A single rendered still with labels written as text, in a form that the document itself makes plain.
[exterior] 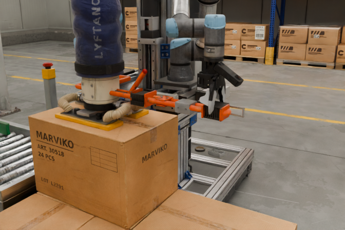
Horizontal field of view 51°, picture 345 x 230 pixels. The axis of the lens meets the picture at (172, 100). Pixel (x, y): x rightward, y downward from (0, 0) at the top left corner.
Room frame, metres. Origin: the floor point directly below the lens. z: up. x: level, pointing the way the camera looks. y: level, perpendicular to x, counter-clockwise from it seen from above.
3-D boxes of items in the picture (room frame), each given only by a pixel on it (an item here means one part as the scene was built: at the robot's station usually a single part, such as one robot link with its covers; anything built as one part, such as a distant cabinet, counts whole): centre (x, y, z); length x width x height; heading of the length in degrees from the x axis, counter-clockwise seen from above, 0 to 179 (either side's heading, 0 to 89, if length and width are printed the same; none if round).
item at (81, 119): (1.59, 0.39, 0.97); 0.34 x 0.10 x 0.05; 57
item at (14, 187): (1.85, 0.65, 0.58); 0.70 x 0.03 x 0.06; 149
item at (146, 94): (1.53, 0.13, 1.07); 0.10 x 0.08 x 0.06; 147
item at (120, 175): (1.67, 0.33, 0.74); 0.60 x 0.40 x 0.40; 57
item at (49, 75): (2.58, 0.89, 0.50); 0.07 x 0.07 x 1.00; 59
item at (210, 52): (1.35, -0.15, 1.30); 0.08 x 0.08 x 0.05
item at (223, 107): (1.34, -0.16, 1.07); 0.08 x 0.07 x 0.05; 57
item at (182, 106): (1.41, -0.05, 1.07); 0.07 x 0.07 x 0.04; 57
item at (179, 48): (2.05, -0.05, 1.20); 0.13 x 0.12 x 0.14; 88
